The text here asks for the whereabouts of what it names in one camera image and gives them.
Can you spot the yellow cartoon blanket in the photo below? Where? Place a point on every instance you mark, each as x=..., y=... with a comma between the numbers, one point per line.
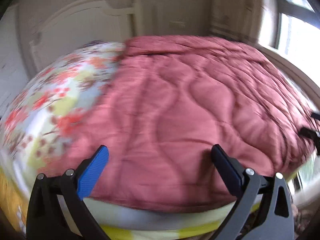
x=13, y=204

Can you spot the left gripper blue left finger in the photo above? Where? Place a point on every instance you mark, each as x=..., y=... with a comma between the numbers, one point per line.
x=45, y=219

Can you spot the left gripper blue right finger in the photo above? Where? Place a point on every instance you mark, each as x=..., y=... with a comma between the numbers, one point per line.
x=274, y=219

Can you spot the white wooden headboard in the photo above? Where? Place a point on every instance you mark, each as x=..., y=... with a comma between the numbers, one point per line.
x=82, y=22

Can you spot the floral bed sheet mattress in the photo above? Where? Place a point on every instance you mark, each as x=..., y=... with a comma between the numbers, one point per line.
x=32, y=131

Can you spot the window with dark frame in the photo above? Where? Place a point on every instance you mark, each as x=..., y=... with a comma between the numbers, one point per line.
x=298, y=29

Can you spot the patterned beige curtain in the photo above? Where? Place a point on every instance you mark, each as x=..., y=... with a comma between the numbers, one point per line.
x=237, y=20

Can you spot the white wardrobe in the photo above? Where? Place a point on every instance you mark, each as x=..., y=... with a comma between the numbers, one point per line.
x=13, y=75

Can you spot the pink quilted padded coat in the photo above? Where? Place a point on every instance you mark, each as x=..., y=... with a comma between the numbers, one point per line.
x=173, y=98

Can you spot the white window sill ledge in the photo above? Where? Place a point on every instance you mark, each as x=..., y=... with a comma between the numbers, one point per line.
x=294, y=73

